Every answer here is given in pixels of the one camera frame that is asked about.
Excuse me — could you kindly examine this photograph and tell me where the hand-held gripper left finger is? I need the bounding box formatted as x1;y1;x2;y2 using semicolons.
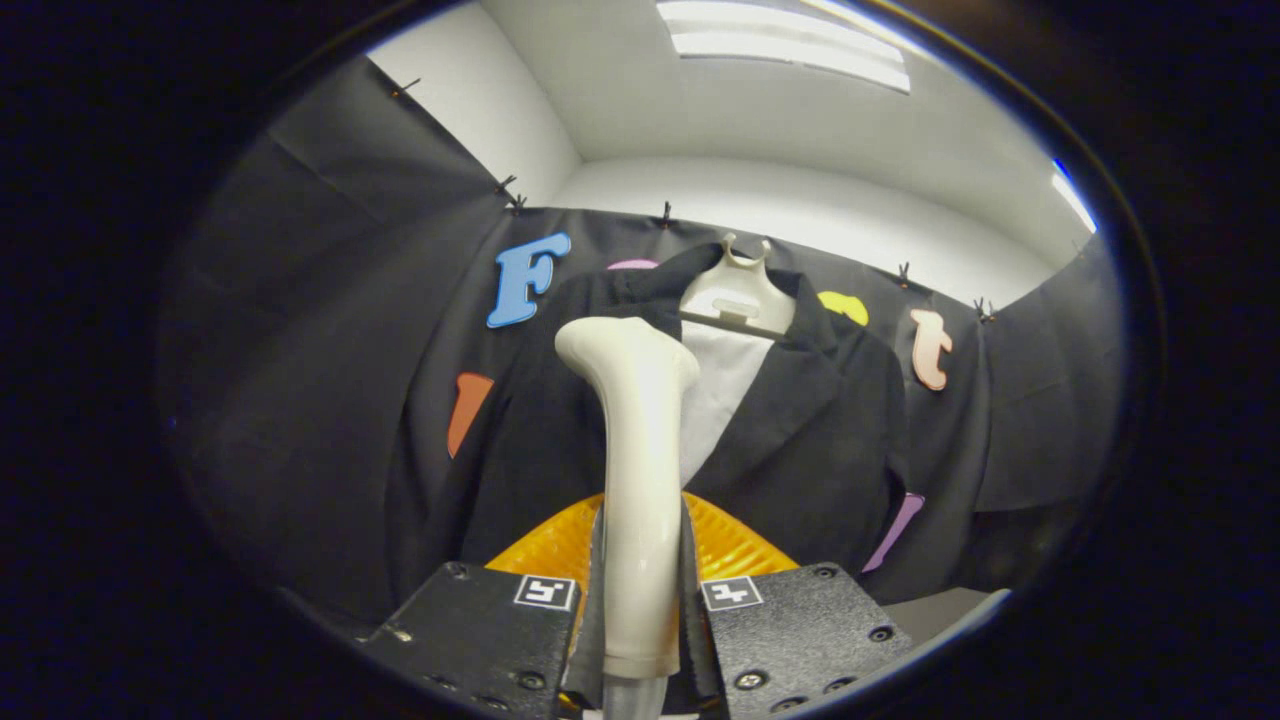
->
362;492;606;720

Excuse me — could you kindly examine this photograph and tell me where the grey cabinet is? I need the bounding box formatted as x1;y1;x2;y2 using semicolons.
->
880;588;993;643

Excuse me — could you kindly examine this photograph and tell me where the cream plastic hanger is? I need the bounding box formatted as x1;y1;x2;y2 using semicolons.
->
678;233;798;341

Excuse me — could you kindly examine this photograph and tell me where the white shirt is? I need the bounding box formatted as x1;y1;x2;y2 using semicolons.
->
680;320;776;486

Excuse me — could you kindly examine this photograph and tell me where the black backdrop cloth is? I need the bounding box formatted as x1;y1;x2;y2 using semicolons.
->
160;55;1126;626

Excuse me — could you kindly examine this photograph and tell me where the large ceiling light panel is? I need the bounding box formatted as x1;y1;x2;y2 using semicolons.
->
657;0;913;93

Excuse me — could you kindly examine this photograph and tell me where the row of black clips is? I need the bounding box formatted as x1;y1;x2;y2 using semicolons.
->
390;78;998;323

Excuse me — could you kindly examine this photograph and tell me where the black suit jacket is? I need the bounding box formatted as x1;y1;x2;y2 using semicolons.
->
385;243;911;611

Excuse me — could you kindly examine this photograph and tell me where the small ceiling light panel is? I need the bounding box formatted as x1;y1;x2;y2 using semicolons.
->
1050;170;1098;234

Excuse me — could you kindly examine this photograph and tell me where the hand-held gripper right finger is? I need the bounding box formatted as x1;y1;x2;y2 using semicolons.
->
680;490;916;720

